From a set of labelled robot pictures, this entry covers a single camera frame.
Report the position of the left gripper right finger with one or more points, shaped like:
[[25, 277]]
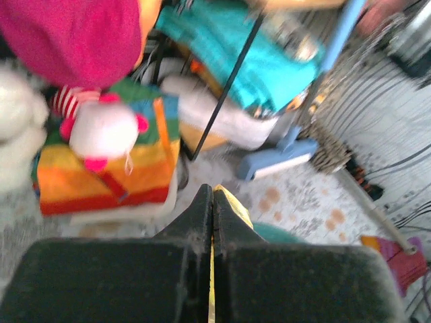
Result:
[[257, 281]]

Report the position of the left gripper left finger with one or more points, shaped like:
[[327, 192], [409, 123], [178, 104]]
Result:
[[160, 279]]

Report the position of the teal trash bin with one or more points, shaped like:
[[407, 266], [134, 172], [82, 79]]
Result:
[[275, 235]]

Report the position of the yellow trash bag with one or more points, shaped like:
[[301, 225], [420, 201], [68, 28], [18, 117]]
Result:
[[243, 213]]

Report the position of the rainbow striped bag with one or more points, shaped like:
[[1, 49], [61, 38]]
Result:
[[65, 186]]

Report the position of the magenta fabric bag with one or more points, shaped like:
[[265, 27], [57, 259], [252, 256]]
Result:
[[77, 43]]

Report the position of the blue floor mop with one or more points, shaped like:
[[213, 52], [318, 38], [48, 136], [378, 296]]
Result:
[[307, 140]]

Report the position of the grey fluffy duster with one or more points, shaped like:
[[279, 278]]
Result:
[[363, 103]]

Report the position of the white pink snowman plush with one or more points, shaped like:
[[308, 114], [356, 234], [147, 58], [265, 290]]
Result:
[[98, 127]]

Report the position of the wooden shelf rack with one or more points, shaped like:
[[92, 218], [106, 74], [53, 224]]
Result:
[[258, 11]]

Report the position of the white sheep plush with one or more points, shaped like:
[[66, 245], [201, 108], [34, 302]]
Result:
[[24, 112]]

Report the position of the teal folded cloth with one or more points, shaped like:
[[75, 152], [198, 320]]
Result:
[[216, 31]]

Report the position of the orange plush toy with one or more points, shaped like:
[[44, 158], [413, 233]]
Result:
[[148, 13]]

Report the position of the silver foil pouch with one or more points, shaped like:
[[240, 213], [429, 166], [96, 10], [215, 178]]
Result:
[[411, 41]]

